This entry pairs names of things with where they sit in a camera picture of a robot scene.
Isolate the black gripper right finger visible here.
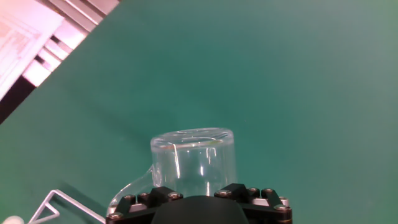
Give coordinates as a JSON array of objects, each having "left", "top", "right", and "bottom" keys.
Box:
[{"left": 214, "top": 183, "right": 293, "bottom": 224}]

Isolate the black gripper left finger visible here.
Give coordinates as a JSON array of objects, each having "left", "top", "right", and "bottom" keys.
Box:
[{"left": 104, "top": 185, "right": 184, "bottom": 224}]

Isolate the clear glass cup with handle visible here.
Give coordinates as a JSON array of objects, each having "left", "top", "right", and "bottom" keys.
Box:
[{"left": 107, "top": 127, "right": 239, "bottom": 215}]

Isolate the green table mat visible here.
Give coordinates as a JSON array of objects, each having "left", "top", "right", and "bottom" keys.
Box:
[{"left": 0, "top": 0, "right": 398, "bottom": 224}]

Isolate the white printed paper sheet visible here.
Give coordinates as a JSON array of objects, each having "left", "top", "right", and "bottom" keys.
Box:
[{"left": 0, "top": 0, "right": 65, "bottom": 101}]

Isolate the white wire cup rack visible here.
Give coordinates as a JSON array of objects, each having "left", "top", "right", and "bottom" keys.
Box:
[{"left": 0, "top": 189, "right": 106, "bottom": 224}]

